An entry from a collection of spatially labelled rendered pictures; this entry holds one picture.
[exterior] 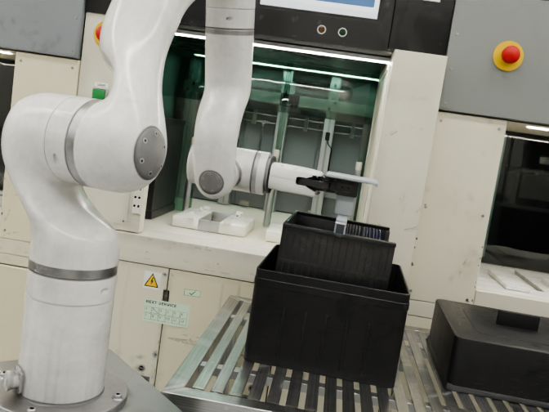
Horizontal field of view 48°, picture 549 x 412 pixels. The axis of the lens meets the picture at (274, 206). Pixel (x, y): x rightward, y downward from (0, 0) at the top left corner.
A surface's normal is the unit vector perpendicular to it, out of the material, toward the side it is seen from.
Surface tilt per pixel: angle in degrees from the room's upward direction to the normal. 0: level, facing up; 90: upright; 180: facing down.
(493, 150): 90
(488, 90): 90
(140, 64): 58
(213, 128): 71
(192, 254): 90
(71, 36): 90
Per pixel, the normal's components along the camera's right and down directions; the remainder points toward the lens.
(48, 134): -0.38, -0.04
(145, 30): 0.56, -0.20
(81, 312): 0.54, 0.18
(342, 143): -0.11, 0.11
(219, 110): -0.05, -0.49
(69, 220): 0.36, -0.73
